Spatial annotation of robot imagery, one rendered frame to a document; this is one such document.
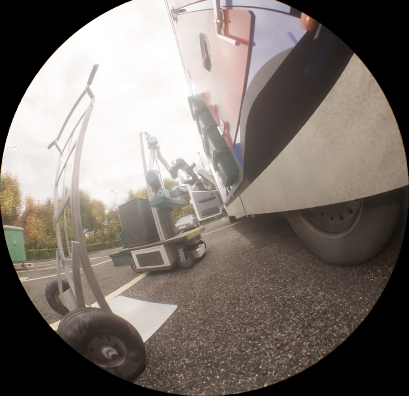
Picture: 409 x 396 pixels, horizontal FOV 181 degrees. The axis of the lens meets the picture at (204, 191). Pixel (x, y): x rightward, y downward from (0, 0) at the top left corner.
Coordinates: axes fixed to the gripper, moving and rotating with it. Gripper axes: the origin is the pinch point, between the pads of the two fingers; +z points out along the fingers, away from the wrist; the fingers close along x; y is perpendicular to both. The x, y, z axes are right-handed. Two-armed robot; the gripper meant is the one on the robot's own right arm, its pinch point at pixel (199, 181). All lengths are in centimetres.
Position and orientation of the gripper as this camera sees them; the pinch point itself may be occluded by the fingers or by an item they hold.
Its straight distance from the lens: 121.0
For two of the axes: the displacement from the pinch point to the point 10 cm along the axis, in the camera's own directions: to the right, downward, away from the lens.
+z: 6.8, 7.3, -0.9
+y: -7.3, 6.8, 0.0
